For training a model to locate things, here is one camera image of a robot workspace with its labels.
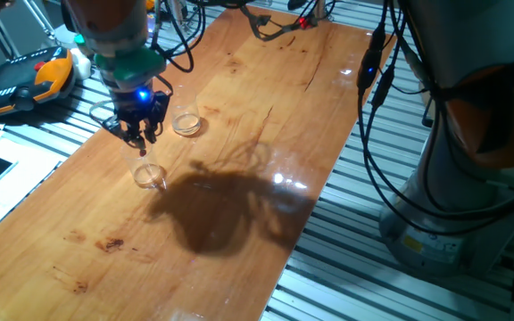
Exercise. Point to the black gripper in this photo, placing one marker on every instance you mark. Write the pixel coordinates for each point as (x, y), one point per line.
(141, 104)

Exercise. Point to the upright stand pole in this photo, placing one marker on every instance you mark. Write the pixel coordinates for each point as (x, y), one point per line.
(321, 6)

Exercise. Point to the orange black teach pendant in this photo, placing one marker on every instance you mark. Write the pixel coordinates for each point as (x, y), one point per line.
(16, 80)

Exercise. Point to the green wrist adapter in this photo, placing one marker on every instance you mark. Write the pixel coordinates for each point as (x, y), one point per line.
(132, 67)

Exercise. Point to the small black object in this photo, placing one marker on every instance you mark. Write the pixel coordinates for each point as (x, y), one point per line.
(297, 4)

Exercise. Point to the clear glass beaker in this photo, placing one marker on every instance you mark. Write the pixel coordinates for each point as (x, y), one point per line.
(138, 175)
(185, 122)

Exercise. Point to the wooden board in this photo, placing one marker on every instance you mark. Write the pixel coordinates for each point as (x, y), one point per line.
(239, 111)

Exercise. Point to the thin metal tripod leg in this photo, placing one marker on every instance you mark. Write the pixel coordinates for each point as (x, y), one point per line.
(39, 18)

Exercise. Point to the glass dropper with red bulb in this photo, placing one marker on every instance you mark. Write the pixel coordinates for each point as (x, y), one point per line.
(143, 153)

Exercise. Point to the white printed paper sheet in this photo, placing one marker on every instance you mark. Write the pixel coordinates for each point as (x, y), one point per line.
(29, 174)

